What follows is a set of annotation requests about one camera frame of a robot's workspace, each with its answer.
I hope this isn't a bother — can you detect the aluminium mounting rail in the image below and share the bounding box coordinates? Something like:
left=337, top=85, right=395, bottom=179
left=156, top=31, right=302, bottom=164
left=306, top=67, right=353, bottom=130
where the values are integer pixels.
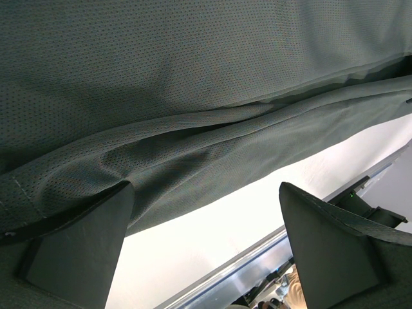
left=154, top=138, right=412, bottom=309

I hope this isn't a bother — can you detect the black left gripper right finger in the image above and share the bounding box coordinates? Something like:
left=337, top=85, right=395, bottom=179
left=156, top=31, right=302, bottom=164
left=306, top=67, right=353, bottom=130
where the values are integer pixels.
left=279, top=182, right=411, bottom=308

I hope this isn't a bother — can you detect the grey t shirt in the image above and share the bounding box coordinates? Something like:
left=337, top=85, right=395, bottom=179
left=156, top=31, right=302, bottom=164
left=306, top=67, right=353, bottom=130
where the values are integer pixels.
left=0, top=0, right=412, bottom=239

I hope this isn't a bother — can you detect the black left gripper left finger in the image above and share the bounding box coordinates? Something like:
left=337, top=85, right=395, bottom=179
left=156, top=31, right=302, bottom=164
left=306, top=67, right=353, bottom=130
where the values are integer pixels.
left=1, top=182, right=135, bottom=308

